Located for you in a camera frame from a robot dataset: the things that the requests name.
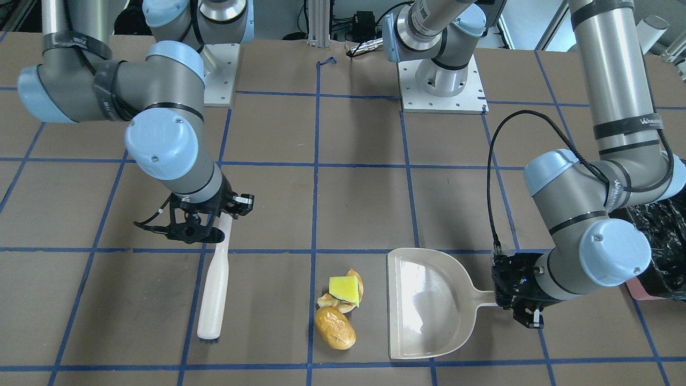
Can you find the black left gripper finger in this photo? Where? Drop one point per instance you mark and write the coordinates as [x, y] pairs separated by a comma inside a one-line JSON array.
[[529, 318]]

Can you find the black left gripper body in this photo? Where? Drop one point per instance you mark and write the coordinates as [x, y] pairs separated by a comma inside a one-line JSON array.
[[528, 289]]

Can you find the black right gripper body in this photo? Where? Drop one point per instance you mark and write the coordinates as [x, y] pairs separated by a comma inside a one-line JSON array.
[[221, 202]]

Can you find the white hand brush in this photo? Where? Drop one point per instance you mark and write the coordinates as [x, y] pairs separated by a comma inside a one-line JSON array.
[[215, 289]]

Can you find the beige onion peel scrap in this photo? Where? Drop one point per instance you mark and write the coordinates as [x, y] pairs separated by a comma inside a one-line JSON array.
[[343, 306]]

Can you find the brown bread roll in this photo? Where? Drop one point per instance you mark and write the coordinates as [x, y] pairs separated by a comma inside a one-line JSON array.
[[335, 328]]

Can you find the yellow green sponge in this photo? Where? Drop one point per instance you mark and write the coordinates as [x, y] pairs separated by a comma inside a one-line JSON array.
[[345, 288]]

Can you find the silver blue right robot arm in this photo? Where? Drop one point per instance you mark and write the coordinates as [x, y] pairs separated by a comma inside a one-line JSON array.
[[161, 98]]

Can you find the pink trash bin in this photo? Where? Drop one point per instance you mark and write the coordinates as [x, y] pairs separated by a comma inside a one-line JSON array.
[[638, 292]]

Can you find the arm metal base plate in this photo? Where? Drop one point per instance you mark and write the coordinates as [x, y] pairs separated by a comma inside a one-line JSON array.
[[427, 88], [220, 70]]

